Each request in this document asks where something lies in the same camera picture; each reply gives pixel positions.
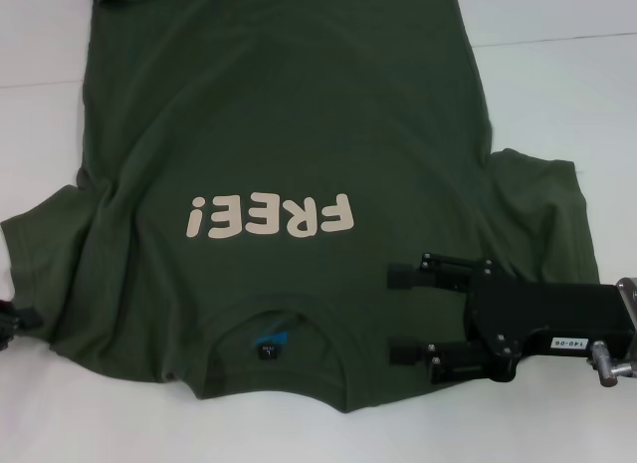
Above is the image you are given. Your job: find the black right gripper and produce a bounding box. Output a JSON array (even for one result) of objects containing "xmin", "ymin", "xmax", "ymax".
[{"xmin": 385, "ymin": 251, "xmax": 637, "ymax": 385}]

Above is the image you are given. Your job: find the dark green FREE t-shirt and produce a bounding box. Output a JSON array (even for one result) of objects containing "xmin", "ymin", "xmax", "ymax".
[{"xmin": 0, "ymin": 0, "xmax": 601, "ymax": 415}]

